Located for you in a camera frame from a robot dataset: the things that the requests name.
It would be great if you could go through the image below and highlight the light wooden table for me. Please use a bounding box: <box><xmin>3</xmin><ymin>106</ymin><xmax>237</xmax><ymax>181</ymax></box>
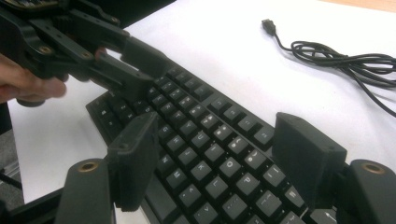
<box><xmin>317</xmin><ymin>0</ymin><xmax>396</xmax><ymax>14</ymax></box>

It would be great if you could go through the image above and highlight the black computer keyboard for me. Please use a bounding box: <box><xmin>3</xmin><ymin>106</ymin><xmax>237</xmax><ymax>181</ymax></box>
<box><xmin>85</xmin><ymin>65</ymin><xmax>344</xmax><ymax>224</ymax></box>

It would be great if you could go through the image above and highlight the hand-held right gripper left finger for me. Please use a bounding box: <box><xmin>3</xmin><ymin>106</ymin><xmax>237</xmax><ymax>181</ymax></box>
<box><xmin>106</xmin><ymin>111</ymin><xmax>161</xmax><ymax>213</ymax></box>

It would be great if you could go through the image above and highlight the white table cover board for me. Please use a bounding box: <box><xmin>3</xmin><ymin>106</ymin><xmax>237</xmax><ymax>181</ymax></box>
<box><xmin>7</xmin><ymin>0</ymin><xmax>396</xmax><ymax>224</ymax></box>

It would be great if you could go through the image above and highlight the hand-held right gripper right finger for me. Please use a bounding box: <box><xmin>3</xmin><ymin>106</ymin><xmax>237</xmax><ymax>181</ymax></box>
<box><xmin>271</xmin><ymin>111</ymin><xmax>348</xmax><ymax>210</ymax></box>

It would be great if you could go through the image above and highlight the black keyboard cable with plug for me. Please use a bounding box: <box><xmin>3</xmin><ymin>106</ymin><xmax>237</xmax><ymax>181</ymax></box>
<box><xmin>261</xmin><ymin>18</ymin><xmax>396</xmax><ymax>119</ymax></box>

